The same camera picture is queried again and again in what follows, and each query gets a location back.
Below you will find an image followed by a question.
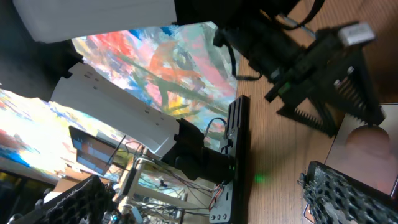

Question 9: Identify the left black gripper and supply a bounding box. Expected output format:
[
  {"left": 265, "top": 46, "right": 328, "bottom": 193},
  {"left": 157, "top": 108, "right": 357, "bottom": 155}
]
[{"left": 217, "top": 18, "right": 385, "bottom": 137}]

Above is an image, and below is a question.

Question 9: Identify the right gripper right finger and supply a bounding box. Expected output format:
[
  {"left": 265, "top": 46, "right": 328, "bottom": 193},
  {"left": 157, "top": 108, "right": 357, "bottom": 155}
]
[{"left": 298, "top": 161, "right": 397, "bottom": 224}]

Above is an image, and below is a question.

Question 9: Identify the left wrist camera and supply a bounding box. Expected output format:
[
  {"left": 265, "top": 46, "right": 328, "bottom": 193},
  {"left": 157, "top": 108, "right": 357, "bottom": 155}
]
[{"left": 338, "top": 22, "right": 376, "bottom": 47}]

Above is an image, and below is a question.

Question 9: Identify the bronze Galaxy smartphone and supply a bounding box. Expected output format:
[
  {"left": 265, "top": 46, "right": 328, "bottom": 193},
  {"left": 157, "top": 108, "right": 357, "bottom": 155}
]
[{"left": 305, "top": 104, "right": 397, "bottom": 221}]

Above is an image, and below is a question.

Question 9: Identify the left camera cable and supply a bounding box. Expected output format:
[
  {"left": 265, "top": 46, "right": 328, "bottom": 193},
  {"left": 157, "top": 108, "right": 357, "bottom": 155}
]
[{"left": 273, "top": 0, "right": 326, "bottom": 32}]

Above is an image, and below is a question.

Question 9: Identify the colourful abstract painting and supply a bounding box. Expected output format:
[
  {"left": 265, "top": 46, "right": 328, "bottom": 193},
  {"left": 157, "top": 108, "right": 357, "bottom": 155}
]
[{"left": 1, "top": 19, "right": 237, "bottom": 175}]

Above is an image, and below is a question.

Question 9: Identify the dark computer monitor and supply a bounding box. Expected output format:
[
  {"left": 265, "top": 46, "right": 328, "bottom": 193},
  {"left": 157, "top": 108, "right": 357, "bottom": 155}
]
[{"left": 68, "top": 126, "right": 126, "bottom": 175}]

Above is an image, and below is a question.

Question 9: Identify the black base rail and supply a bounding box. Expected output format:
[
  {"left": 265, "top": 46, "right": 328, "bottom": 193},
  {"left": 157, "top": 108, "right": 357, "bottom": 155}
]
[{"left": 209, "top": 95, "right": 250, "bottom": 223}]

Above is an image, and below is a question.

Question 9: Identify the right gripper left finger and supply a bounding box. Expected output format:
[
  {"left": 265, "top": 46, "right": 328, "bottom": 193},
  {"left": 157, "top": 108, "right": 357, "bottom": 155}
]
[{"left": 9, "top": 175, "right": 115, "bottom": 224}]

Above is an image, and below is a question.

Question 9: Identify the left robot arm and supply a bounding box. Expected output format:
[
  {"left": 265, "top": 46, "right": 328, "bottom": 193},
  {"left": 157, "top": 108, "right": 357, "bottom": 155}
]
[{"left": 1, "top": 0, "right": 385, "bottom": 184}]

